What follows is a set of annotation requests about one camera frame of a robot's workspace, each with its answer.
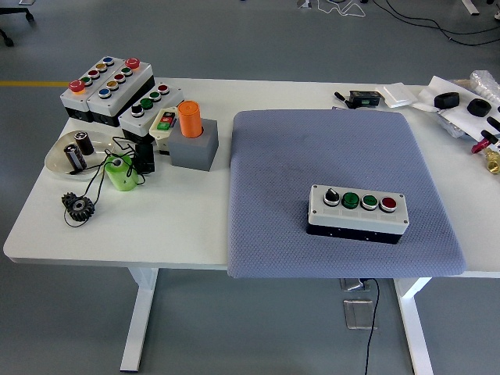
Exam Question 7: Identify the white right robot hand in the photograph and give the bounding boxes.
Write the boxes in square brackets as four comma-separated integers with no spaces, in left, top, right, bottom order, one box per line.
[480,116,500,145]

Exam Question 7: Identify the four-button control box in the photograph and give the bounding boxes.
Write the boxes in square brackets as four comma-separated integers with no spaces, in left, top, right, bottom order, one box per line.
[119,81,184,144]
[305,184,410,246]

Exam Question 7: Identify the five-button box red mushroom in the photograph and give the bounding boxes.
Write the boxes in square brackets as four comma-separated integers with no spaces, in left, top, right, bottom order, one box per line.
[59,55,122,120]
[86,57,156,128]

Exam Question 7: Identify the white foam sheet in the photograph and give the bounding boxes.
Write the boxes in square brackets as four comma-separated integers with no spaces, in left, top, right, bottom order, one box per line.
[413,75,500,144]

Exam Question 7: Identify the clear bubble wrap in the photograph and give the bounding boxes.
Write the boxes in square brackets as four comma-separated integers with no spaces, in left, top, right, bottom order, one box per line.
[468,70,500,105]

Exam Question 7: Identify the clear plastic bag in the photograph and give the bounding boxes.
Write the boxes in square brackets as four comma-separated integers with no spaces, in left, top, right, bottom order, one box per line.
[435,111,468,138]

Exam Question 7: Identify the black meter module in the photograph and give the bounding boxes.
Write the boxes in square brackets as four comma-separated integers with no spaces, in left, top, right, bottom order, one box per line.
[348,90,380,109]

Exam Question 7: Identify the white table leg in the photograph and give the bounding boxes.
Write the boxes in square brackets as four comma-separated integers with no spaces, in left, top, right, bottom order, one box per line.
[119,267,159,372]
[393,277,434,375]

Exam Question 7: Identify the grey-blue textured mat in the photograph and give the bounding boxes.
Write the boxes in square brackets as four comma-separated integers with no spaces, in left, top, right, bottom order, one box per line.
[226,109,468,280]

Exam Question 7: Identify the metal floor socket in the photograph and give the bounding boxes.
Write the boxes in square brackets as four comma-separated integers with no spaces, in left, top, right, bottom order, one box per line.
[339,277,379,331]

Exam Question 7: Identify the grey block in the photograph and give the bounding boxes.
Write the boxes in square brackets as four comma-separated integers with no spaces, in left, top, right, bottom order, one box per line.
[168,119,220,172]

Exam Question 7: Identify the orange cylinder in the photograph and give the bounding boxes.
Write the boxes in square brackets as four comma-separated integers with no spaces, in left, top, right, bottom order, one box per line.
[177,100,204,139]

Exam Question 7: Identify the small black device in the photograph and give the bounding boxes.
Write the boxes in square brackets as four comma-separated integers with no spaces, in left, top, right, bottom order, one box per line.
[134,141,156,174]

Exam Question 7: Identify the green plastic cylinder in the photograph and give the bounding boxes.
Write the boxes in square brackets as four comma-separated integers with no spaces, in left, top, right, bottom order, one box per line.
[103,155,141,192]

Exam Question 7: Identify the black cylindrical capacitor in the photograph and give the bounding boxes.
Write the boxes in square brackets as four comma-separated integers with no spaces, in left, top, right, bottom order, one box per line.
[73,131,96,156]
[63,143,88,172]

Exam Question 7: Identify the black metal gear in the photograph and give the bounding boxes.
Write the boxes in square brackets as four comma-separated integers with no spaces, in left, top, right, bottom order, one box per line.
[61,191,97,223]

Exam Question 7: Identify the clear shallow dish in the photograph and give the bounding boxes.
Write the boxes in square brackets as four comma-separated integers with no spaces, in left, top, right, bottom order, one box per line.
[45,130,118,180]

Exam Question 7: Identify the black office chair base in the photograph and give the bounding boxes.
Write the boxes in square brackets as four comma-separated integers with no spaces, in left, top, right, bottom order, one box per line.
[0,6,35,48]

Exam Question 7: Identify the brass valve red handle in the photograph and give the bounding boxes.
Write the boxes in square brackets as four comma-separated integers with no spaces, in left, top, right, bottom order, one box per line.
[470,136,500,176]

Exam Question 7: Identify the black floor cables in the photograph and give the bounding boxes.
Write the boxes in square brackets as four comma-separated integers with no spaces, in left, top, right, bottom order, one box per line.
[370,0,500,47]

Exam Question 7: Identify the white floor cable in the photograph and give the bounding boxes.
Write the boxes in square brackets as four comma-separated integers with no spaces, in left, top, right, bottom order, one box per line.
[316,0,368,19]

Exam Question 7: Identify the black floor cable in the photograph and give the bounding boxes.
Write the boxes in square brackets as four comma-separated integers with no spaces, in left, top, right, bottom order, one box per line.
[362,277,380,375]

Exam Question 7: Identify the beige three-button pendant switch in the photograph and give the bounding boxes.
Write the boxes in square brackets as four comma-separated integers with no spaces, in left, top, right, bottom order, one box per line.
[149,107,180,142]

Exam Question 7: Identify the thin black wire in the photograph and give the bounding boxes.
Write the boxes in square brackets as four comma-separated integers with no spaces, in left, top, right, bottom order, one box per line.
[63,135,157,228]

